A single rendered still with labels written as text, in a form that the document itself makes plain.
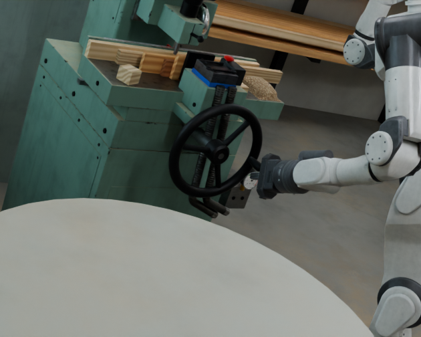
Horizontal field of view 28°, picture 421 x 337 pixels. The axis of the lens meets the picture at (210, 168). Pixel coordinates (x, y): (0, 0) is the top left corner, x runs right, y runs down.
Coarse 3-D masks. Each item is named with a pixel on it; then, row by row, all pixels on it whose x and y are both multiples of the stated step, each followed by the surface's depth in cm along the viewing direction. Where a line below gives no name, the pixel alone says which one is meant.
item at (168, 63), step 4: (164, 60) 240; (168, 60) 240; (172, 60) 241; (164, 64) 240; (168, 64) 240; (172, 64) 241; (164, 68) 240; (168, 68) 241; (160, 72) 242; (164, 72) 241; (168, 72) 242; (164, 76) 242; (168, 76) 242
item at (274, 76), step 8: (120, 56) 237; (128, 56) 238; (136, 56) 240; (120, 64) 238; (136, 64) 241; (248, 72) 264; (256, 72) 265; (264, 72) 267; (272, 72) 269; (280, 72) 270; (272, 80) 270
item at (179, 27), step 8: (168, 8) 244; (176, 8) 247; (160, 16) 248; (168, 16) 244; (176, 16) 241; (184, 16) 241; (160, 24) 248; (168, 24) 244; (176, 24) 240; (184, 24) 237; (192, 24) 239; (200, 24) 240; (168, 32) 244; (176, 32) 240; (184, 32) 239; (192, 32) 240; (200, 32) 242; (176, 40) 240; (184, 40) 240; (192, 40) 242
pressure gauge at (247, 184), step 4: (252, 168) 258; (252, 172) 256; (256, 172) 256; (248, 176) 256; (244, 180) 255; (248, 180) 257; (256, 180) 258; (244, 184) 257; (248, 184) 258; (252, 184) 258; (256, 184) 259; (240, 188) 261; (244, 188) 260; (248, 188) 258; (252, 188) 259
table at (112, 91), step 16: (80, 64) 237; (96, 64) 232; (112, 64) 236; (96, 80) 229; (112, 80) 225; (144, 80) 233; (160, 80) 238; (176, 80) 242; (112, 96) 224; (128, 96) 226; (144, 96) 229; (160, 96) 232; (176, 96) 234; (176, 112) 234; (256, 112) 252; (272, 112) 256
